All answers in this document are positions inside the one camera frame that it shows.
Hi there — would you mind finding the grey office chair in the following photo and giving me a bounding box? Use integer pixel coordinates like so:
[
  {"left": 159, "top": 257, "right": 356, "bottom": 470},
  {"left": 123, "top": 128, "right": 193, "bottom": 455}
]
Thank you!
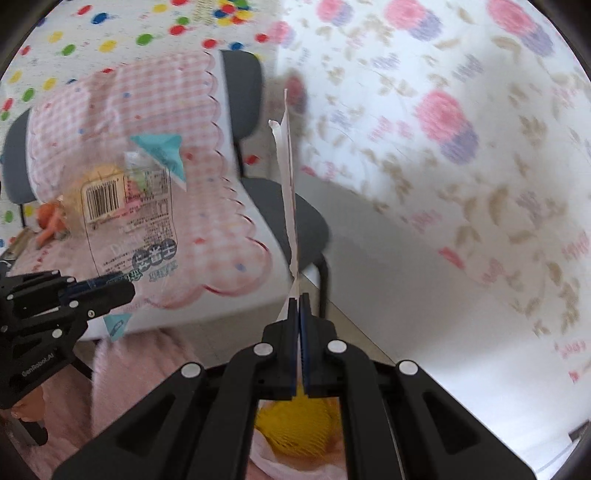
[{"left": 0, "top": 48, "right": 333, "bottom": 379}]

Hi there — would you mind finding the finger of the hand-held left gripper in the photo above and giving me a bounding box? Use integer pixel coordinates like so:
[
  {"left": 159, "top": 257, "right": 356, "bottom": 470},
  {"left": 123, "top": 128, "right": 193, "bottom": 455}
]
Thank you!
[
  {"left": 51, "top": 272, "right": 123, "bottom": 293},
  {"left": 68, "top": 279, "right": 136, "bottom": 320}
]

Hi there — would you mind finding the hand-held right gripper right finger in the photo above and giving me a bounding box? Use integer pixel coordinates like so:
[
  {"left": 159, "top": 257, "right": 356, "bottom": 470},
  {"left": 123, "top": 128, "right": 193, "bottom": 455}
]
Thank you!
[{"left": 300, "top": 294, "right": 539, "bottom": 480}]

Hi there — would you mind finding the white torn paper strip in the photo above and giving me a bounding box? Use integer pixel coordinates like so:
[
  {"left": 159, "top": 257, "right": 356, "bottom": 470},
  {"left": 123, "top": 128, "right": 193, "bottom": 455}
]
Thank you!
[{"left": 268, "top": 87, "right": 306, "bottom": 321}]

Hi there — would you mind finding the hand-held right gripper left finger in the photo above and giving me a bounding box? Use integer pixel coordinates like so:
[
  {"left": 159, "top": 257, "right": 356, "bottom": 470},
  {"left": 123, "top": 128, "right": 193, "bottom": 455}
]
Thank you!
[{"left": 51, "top": 298, "right": 301, "bottom": 480}]

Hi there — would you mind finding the yellow foam fruit net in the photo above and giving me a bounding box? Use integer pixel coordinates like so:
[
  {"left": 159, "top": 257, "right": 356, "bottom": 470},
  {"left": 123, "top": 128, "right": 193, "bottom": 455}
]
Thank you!
[{"left": 255, "top": 387, "right": 343, "bottom": 459}]

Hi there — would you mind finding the pink checked chair cushion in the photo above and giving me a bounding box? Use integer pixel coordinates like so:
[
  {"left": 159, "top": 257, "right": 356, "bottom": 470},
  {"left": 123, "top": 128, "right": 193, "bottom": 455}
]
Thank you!
[{"left": 28, "top": 50, "right": 274, "bottom": 343}]

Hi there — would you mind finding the clear plastic wrapper bag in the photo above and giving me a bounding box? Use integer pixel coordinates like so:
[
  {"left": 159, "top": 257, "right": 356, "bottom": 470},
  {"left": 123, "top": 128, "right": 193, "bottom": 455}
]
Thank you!
[{"left": 60, "top": 131, "right": 195, "bottom": 344}]

